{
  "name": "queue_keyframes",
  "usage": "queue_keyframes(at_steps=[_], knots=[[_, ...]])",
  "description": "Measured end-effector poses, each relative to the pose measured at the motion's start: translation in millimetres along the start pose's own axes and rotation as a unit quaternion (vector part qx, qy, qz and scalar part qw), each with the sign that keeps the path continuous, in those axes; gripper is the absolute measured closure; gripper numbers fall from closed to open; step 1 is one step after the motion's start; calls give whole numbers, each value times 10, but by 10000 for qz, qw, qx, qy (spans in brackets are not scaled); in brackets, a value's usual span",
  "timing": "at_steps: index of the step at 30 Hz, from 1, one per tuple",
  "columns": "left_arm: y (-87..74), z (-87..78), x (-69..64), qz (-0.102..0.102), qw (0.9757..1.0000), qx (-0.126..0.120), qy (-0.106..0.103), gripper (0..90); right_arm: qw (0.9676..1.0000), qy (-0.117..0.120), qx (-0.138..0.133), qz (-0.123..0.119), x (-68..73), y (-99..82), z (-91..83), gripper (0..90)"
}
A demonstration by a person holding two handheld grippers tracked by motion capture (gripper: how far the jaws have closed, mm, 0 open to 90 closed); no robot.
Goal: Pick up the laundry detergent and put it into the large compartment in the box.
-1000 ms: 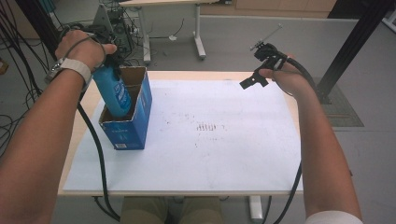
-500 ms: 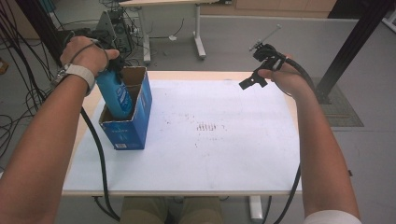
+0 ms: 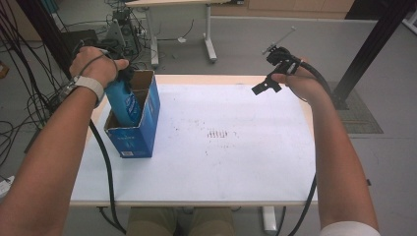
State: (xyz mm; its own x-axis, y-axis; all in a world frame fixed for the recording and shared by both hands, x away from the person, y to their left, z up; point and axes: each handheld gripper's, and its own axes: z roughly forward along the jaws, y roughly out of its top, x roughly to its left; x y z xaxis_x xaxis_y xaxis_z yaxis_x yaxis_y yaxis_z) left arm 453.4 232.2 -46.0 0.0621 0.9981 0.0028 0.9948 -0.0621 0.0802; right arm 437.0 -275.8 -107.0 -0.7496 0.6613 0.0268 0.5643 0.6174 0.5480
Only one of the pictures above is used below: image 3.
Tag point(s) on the person's left hand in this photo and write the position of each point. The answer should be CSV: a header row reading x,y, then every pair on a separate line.
x,y
98,67

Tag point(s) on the black equipment box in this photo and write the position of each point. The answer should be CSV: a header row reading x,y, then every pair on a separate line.
x,y
80,39

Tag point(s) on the grey floor mat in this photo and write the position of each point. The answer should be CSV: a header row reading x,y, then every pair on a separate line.
x,y
360,114

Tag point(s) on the black frame post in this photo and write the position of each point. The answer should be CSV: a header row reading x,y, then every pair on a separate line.
x,y
42,32
373,49

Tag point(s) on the person's right hand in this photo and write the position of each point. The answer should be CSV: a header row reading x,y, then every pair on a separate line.
x,y
300,83

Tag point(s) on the blue bottle with white cap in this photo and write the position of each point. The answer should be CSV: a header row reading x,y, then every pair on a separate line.
x,y
124,105

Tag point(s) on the person's legs in khaki trousers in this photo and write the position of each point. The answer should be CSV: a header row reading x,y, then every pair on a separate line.
x,y
180,221

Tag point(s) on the desk with white legs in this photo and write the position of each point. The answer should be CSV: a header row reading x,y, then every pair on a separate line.
x,y
209,36

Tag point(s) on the white power strip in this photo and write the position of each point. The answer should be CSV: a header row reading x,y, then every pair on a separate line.
x,y
6,187

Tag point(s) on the device on stand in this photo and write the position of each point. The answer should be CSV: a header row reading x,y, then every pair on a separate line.
x,y
128,23

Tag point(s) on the white paper sheet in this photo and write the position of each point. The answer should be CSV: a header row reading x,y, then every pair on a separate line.
x,y
209,147

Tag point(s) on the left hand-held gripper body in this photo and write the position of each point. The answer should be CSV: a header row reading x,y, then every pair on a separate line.
x,y
115,36

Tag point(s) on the white sleeve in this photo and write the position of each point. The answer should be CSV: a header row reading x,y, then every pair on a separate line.
x,y
349,229

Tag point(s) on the blue cardboard box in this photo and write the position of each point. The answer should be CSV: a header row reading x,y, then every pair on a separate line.
x,y
137,134

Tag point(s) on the white table leg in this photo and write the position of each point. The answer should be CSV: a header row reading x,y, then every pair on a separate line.
x,y
269,219

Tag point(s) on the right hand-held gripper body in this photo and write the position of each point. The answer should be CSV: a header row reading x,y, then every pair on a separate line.
x,y
282,59

